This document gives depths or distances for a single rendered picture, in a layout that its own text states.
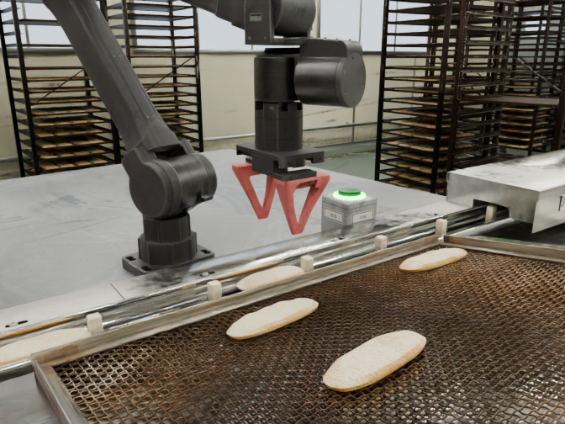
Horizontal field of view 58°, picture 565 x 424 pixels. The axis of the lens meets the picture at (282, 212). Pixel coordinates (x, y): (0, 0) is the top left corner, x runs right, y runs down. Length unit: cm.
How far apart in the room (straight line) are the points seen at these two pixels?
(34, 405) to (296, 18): 44
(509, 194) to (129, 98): 63
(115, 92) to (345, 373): 56
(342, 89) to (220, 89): 507
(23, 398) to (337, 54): 41
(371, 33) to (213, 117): 243
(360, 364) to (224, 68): 532
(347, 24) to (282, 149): 604
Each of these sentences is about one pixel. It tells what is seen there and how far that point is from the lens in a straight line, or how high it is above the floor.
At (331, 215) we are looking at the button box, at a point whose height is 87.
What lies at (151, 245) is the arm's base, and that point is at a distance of 76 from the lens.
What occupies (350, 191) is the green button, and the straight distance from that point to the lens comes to 88.
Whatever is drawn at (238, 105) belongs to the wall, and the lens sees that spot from 571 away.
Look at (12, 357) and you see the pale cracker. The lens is 56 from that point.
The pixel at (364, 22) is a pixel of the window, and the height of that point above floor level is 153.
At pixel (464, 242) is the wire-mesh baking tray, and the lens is 69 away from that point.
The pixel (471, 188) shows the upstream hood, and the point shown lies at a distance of 99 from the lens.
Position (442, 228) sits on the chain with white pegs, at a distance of 88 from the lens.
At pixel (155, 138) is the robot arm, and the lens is 75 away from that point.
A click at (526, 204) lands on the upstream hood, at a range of 94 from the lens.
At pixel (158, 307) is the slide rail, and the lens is 62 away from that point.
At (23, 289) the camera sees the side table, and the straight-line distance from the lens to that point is 79.
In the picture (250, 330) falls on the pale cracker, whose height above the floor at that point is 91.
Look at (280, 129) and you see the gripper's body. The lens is 59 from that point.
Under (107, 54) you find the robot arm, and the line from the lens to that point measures 81.
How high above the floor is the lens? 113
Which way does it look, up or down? 17 degrees down
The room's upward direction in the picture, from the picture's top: straight up
